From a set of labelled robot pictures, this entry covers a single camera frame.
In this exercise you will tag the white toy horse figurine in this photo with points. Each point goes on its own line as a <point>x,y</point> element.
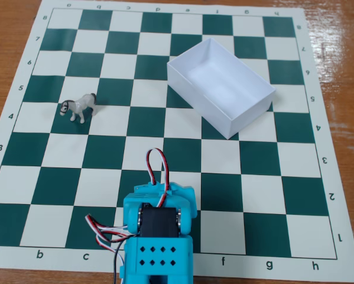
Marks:
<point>79,104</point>

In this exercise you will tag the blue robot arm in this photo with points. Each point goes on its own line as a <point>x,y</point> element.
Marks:
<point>162,257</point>

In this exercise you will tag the white open cardboard box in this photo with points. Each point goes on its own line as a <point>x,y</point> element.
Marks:
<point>224,83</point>

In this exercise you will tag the green and cream chessboard mat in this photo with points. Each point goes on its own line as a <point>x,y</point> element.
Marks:
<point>253,165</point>

